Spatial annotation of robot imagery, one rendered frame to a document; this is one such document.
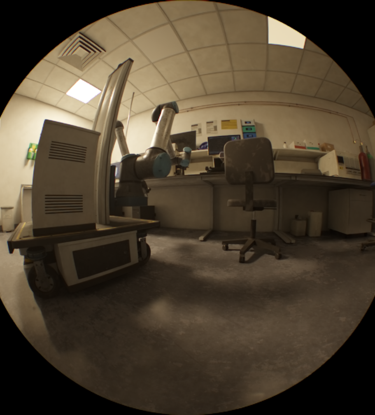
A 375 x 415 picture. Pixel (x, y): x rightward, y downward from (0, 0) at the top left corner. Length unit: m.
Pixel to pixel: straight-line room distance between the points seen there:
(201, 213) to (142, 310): 1.97
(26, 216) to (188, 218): 2.86
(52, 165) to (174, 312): 0.83
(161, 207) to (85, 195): 2.05
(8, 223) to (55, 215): 2.52
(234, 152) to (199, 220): 1.50
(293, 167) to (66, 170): 2.66
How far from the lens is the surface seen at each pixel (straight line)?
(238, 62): 2.81
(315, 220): 2.24
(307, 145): 2.65
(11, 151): 3.61
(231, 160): 1.19
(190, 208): 2.45
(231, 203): 1.19
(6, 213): 3.20
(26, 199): 2.89
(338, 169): 2.26
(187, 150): 1.58
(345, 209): 2.36
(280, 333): 0.62
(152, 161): 0.82
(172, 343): 0.55
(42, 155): 0.76
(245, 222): 2.33
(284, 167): 2.50
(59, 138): 0.80
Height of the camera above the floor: 0.45
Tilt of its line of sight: 2 degrees down
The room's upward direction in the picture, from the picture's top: straight up
